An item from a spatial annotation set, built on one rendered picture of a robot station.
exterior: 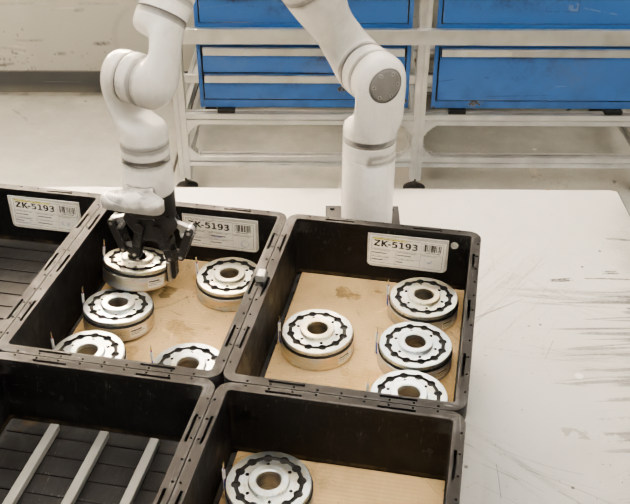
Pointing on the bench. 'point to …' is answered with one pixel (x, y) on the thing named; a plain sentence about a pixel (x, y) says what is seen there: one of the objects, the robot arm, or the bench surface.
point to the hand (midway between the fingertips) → (156, 267)
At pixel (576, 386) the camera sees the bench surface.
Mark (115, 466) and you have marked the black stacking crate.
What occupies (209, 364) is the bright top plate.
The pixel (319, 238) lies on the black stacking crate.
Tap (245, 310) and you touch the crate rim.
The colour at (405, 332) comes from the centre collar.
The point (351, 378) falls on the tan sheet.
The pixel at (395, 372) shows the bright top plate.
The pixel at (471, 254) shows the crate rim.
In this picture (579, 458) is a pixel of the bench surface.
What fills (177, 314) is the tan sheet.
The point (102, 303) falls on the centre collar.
